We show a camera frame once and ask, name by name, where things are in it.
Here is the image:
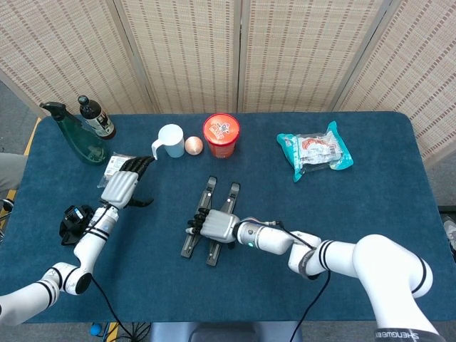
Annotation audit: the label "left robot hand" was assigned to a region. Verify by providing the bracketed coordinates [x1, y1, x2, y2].
[100, 155, 156, 210]

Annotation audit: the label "white handled mug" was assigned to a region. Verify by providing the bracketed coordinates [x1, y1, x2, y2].
[150, 123, 186, 162]

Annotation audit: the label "woven bamboo folding screen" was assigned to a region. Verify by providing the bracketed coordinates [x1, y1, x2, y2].
[0, 0, 456, 168]

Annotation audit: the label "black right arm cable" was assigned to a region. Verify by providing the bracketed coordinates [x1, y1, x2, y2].
[263, 219, 332, 342]

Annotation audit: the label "black floor cables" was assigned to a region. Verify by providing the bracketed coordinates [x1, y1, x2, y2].
[120, 322, 152, 342]

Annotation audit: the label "person's grey trouser leg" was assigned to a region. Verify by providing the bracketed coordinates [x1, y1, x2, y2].
[0, 152, 28, 199]

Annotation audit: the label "orange instant noodle cup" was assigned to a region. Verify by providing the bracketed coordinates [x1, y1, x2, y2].
[202, 113, 242, 159]

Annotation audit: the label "pink ball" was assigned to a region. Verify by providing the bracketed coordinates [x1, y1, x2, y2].
[184, 135, 204, 156]

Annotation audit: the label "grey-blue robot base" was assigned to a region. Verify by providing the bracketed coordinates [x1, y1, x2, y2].
[148, 321, 304, 342]

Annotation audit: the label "teal snack package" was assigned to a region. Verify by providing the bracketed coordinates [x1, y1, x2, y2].
[276, 120, 355, 183]

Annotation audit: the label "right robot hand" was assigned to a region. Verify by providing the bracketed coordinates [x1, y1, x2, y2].
[185, 207, 241, 244]

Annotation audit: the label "white shoe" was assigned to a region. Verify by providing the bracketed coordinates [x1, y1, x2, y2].
[443, 219, 456, 250]

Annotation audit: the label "black folding stand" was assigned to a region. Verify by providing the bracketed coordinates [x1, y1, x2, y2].
[180, 175, 242, 267]

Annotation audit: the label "wrapped sandwich cake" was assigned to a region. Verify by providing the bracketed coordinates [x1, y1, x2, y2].
[97, 152, 143, 190]

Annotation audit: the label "dark tea bottle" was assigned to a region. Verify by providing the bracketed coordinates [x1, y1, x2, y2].
[77, 95, 118, 140]

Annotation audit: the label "green spray bottle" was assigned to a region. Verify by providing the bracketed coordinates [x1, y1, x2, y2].
[39, 101, 110, 166]

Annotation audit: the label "black strap bundle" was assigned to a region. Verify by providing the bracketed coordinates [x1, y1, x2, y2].
[58, 204, 95, 247]

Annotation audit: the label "blue table cloth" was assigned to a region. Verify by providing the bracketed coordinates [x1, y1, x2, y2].
[0, 111, 456, 324]

